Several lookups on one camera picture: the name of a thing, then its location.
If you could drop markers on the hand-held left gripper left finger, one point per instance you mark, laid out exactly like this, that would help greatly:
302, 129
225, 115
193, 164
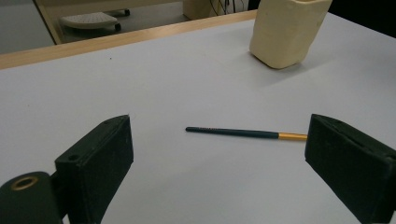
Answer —
96, 161

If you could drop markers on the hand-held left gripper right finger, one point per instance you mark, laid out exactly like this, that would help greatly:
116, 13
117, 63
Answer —
351, 161

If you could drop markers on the cream chopstick holder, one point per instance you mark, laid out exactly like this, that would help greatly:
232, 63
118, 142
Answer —
286, 34

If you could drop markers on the white table board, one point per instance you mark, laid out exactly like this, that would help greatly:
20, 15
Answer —
199, 93

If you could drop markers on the wooden table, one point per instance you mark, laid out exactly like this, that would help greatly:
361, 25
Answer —
124, 39

